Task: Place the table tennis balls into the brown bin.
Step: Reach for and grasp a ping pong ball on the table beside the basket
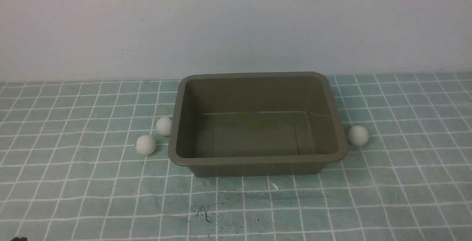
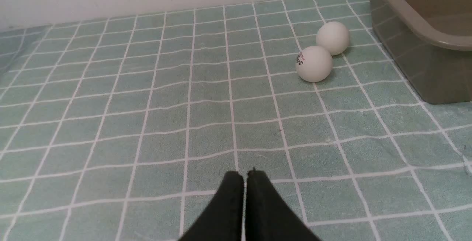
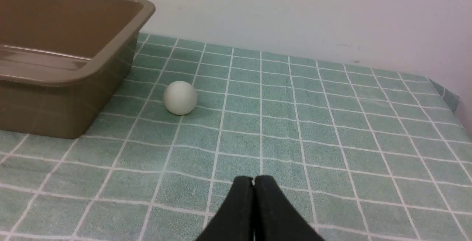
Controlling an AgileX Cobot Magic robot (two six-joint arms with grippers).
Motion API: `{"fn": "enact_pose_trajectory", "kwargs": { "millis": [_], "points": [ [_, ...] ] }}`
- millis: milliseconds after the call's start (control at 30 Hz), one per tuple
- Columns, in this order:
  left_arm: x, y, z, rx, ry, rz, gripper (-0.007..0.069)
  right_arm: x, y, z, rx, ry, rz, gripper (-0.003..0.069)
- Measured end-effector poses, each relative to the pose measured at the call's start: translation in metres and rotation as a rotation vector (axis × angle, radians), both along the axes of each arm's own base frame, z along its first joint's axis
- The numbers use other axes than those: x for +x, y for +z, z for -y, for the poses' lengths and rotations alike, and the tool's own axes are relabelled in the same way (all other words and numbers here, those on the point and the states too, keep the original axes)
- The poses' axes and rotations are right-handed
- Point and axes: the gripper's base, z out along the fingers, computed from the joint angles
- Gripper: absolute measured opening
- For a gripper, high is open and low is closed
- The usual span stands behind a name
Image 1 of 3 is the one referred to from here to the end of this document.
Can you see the white ping-pong ball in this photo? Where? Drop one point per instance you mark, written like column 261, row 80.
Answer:
column 145, row 145
column 358, row 135
column 163, row 125

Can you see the olive green plastic bin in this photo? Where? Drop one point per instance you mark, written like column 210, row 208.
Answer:
column 256, row 124

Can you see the green checkered tablecloth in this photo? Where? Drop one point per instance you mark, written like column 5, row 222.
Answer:
column 70, row 171

